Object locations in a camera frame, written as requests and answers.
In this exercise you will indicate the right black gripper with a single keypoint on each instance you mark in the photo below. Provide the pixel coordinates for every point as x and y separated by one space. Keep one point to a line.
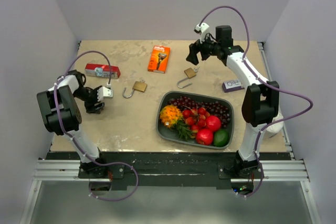
195 48

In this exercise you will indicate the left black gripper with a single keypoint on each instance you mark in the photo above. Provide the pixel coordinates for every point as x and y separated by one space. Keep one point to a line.
91 108

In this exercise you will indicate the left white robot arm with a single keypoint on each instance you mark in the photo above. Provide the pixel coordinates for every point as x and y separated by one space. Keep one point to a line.
61 115

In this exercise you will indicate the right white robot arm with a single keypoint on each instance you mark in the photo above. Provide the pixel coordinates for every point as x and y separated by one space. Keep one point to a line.
261 101

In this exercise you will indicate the brass padlock with key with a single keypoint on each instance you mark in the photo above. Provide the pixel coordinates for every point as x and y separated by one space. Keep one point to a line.
190 73

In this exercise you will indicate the red toothpaste box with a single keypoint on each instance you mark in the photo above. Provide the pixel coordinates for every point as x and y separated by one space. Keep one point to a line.
102 71

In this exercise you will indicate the orange razor box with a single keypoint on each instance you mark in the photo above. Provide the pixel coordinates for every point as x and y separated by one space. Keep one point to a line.
159 59

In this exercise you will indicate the large brass padlock centre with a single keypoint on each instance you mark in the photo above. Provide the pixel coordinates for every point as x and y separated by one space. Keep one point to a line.
139 86

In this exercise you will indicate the purple toothpaste box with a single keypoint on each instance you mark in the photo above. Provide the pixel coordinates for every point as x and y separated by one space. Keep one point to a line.
232 85

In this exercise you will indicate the dark red grapes bunch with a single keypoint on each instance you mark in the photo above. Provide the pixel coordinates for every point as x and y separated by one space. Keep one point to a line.
215 108

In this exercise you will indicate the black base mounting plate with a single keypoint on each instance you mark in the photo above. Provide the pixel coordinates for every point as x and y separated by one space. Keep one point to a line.
172 170

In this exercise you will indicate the grey fruit tray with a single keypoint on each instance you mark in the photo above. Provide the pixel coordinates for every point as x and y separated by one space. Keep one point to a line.
171 134

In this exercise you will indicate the orange horned melon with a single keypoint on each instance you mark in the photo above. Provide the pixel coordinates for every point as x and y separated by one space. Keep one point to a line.
171 117

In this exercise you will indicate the upper red pomegranate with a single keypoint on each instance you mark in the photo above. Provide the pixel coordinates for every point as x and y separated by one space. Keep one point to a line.
213 123

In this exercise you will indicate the red pomegranate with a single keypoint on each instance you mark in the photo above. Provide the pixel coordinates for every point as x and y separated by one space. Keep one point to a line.
204 137
213 123

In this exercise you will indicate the green pineapple leaf top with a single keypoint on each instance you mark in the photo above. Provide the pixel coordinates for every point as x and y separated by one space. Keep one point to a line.
183 131

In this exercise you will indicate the lower red pomegranate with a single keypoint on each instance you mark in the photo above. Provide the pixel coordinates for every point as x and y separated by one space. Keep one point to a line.
204 137

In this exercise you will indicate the green avocado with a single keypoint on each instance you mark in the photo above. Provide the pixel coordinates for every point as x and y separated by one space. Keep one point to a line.
221 138

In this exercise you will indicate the white paper towel roll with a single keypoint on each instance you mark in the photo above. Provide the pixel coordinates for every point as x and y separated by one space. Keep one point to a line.
274 129

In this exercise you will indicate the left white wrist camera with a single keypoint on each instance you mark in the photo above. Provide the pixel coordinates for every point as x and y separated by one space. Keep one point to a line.
104 92

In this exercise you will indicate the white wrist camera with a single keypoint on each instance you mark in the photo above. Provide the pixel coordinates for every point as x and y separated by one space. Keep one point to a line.
104 92
202 29

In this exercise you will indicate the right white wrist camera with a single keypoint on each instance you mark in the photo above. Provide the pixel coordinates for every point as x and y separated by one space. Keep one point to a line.
202 29

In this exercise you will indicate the aluminium frame rail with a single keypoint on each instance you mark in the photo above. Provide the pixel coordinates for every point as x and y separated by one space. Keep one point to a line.
60 170

